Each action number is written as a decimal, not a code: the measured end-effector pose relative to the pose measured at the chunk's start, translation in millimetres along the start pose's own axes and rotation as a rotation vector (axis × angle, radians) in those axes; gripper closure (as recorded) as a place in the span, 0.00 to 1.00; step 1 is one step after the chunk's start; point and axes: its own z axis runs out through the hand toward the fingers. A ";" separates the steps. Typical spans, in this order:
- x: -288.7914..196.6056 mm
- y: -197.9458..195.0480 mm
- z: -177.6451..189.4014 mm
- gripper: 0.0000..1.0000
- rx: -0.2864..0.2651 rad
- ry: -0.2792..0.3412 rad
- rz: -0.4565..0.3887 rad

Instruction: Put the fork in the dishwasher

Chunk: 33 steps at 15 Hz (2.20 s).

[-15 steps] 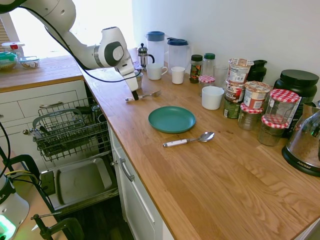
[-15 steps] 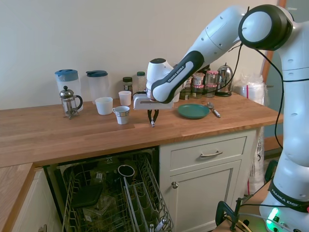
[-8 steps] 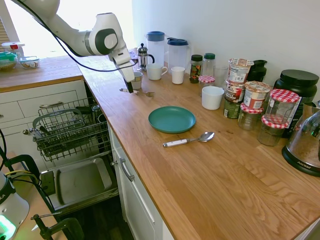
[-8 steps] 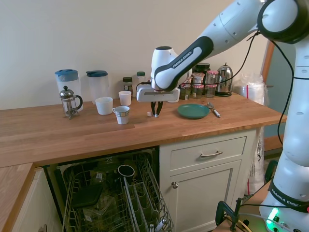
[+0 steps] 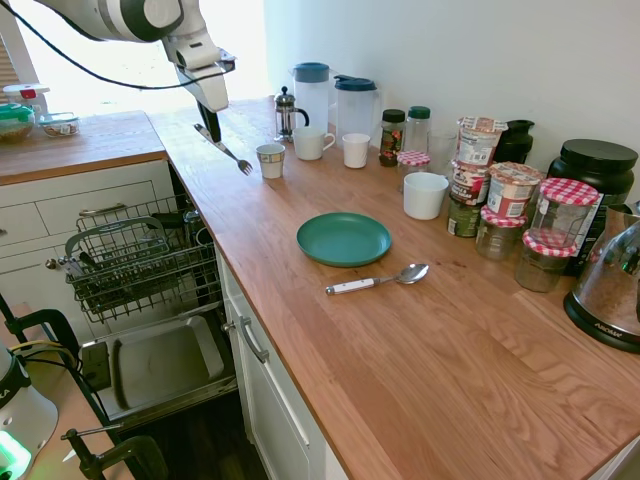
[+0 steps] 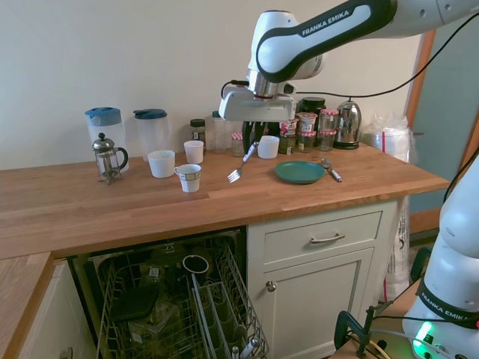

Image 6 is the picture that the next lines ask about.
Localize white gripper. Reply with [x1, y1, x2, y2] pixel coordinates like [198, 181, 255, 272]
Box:
[219, 88, 297, 152]

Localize silver fork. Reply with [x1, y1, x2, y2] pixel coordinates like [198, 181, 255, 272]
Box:
[227, 141, 260, 185]

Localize checkered-lid jar with seeds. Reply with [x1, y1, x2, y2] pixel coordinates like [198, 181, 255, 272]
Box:
[230, 132, 247, 157]

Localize white ramekin cup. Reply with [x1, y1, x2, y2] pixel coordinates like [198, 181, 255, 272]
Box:
[257, 135, 281, 160]

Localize tall clear green-lidded jar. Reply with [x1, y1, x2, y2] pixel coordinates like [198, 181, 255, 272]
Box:
[211, 110, 229, 153]

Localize green-filled jar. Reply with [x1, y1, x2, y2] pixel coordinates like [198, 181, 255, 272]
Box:
[278, 137, 299, 156]

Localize checkered-lid glass jar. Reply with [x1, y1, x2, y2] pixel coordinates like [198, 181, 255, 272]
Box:
[318, 108, 340, 132]
[317, 129, 338, 153]
[298, 130, 317, 154]

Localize dark spice jar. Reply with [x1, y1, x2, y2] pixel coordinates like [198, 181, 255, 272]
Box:
[189, 118, 207, 150]

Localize green plate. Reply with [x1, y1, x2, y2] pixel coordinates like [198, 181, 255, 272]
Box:
[275, 160, 326, 185]

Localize tall white cup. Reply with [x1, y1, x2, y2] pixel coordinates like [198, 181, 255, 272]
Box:
[183, 140, 205, 165]

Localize large dark black-lidded jar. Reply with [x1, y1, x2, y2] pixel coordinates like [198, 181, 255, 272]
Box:
[301, 96, 326, 115]

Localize silver spoon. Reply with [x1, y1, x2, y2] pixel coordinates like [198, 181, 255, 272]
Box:
[320, 157, 344, 183]

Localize white cup with patterned band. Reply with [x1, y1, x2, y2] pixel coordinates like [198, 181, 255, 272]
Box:
[174, 163, 202, 194]

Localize steel electric kettle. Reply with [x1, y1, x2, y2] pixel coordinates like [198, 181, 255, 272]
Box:
[333, 97, 363, 150]

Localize wide white mug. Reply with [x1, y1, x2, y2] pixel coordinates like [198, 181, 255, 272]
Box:
[147, 150, 176, 179]

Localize small blue-lidded plastic pitcher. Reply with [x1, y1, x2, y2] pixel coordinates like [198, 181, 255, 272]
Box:
[132, 108, 172, 162]

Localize white drawer front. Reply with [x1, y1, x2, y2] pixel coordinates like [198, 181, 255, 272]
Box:
[263, 211, 385, 265]

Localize stacked plastic cups in bag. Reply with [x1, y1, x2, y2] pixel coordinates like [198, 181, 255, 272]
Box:
[361, 110, 418, 164]

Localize black mug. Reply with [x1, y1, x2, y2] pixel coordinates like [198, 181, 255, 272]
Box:
[182, 254, 210, 278]

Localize glass french press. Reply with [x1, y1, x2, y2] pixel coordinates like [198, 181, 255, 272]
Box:
[92, 132, 129, 186]

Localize large blue-lidded plastic pitcher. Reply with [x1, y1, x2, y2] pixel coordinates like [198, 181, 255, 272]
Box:
[85, 106, 126, 169]

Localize white cabinet door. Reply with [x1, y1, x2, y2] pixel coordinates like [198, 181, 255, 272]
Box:
[261, 246, 376, 351]

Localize plastic bag beside cabinet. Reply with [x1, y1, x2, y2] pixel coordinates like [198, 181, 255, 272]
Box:
[379, 197, 412, 304]

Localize black plastic container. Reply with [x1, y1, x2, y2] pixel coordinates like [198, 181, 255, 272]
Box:
[110, 286, 161, 325]

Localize green clamp with metal bar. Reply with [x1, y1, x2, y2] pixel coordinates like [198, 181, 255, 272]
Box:
[335, 304, 379, 358]

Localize white corner cabinet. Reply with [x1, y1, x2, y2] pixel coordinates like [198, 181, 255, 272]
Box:
[16, 257, 98, 359]

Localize metal drawer handle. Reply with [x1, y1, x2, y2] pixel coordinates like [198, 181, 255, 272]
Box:
[309, 232, 346, 245]

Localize wire dishwasher rack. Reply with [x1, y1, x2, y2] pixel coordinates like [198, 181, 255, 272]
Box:
[95, 233, 270, 359]

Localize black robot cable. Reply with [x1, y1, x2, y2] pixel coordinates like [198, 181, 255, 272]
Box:
[295, 14, 479, 99]

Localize wooden door frame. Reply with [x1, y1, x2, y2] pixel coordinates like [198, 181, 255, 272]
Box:
[406, 29, 437, 132]

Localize wire cutlery basket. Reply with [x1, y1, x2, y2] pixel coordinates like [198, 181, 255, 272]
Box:
[190, 272, 270, 359]

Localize cutlery handle in basket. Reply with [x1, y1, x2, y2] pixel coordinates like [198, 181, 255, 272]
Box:
[231, 338, 261, 359]

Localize yellow cable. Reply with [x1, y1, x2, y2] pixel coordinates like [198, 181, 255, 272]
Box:
[347, 332, 391, 359]

